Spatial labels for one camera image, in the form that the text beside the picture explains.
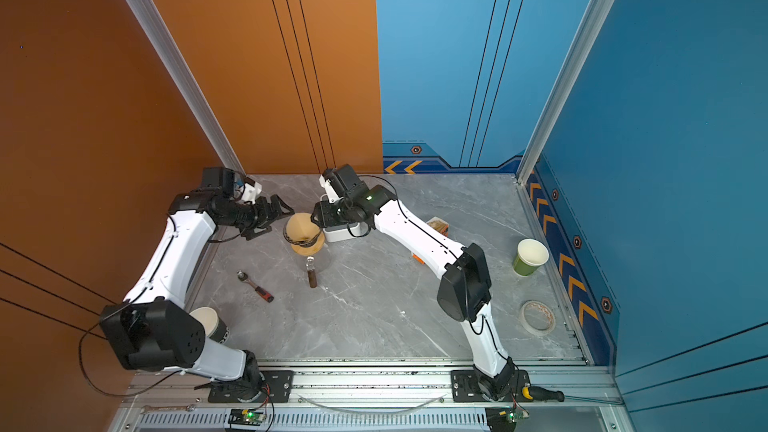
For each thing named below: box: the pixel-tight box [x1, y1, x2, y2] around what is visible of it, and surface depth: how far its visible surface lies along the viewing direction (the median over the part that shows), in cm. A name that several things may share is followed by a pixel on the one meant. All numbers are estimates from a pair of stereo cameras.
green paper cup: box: [513, 238, 550, 277], surface depth 91 cm
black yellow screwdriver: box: [521, 386, 565, 402], surface depth 72 cm
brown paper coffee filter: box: [285, 212, 321, 242], surface depth 87 cm
